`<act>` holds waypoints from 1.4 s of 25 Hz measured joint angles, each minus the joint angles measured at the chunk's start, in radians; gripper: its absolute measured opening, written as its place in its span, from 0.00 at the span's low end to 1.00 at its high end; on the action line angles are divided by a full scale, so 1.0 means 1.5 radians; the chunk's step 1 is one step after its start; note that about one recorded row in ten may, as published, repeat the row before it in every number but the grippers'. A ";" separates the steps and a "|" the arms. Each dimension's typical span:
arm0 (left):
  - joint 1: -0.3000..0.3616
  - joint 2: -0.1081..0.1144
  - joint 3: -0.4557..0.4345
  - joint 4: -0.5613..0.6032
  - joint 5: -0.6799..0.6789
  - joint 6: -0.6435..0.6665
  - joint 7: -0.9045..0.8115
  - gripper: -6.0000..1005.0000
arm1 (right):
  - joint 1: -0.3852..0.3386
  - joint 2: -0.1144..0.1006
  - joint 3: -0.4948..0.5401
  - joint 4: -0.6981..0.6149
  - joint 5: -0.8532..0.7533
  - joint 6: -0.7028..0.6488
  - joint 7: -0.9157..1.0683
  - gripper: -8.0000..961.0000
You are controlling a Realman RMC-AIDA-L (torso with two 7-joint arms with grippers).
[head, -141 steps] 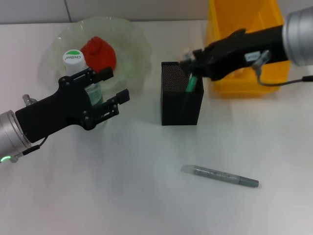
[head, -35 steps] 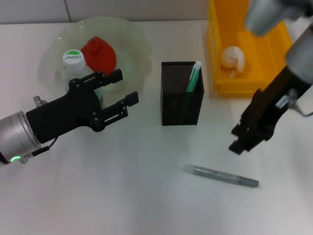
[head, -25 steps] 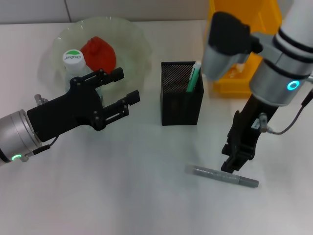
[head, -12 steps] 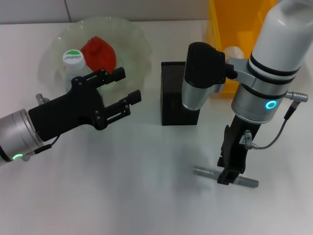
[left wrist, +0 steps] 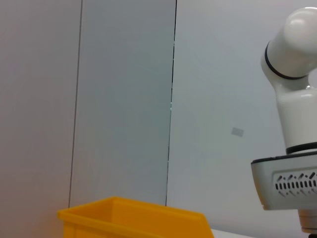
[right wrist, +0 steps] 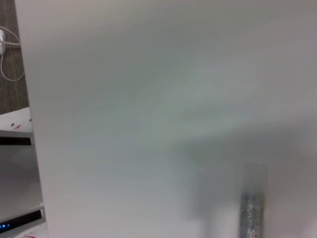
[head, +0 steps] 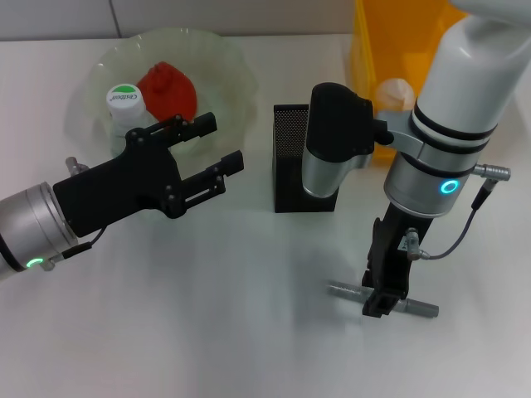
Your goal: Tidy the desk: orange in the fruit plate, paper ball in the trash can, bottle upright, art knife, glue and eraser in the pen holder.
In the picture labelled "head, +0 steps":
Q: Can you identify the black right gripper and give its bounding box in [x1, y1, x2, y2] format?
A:
[361, 201, 436, 319]

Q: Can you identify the white paper ball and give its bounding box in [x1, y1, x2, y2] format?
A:
[375, 77, 417, 113]

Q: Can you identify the red object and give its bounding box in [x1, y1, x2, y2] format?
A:
[136, 61, 198, 122]

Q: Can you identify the right gripper cable with plug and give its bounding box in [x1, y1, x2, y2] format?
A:
[404, 163, 515, 262]

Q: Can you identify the black mesh pen holder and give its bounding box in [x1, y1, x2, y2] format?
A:
[272, 103, 342, 214]

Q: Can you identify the yellow plastic bin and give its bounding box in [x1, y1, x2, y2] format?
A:
[347, 0, 472, 167]

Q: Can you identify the clear water bottle green label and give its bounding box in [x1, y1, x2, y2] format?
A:
[105, 82, 155, 158]

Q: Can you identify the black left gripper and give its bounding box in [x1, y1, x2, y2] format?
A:
[52, 111, 246, 239]

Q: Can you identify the left gripper cable with plug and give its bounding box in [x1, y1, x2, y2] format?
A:
[44, 156, 110, 274]

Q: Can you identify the gripper cable with plug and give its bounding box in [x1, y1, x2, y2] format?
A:
[44, 156, 110, 274]
[404, 163, 515, 262]

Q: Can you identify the wavy green glass fruit plate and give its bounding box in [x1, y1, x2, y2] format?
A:
[85, 26, 261, 175]

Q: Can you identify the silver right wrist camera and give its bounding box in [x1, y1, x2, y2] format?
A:
[300, 81, 396, 198]

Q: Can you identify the grey marker pen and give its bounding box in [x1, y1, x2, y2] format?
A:
[327, 280, 440, 319]

